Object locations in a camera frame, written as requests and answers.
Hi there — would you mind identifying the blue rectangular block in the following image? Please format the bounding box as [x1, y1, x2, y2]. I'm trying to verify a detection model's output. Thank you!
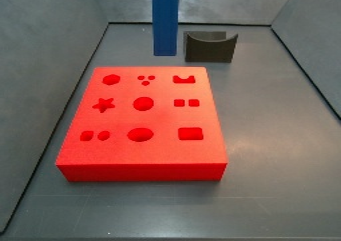
[153, 0, 180, 56]

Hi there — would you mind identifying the red foam shape-sorting board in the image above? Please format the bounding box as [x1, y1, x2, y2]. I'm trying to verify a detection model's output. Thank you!
[57, 67, 228, 182]

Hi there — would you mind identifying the dark grey curved block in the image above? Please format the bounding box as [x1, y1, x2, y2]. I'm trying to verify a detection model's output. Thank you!
[184, 31, 238, 63]

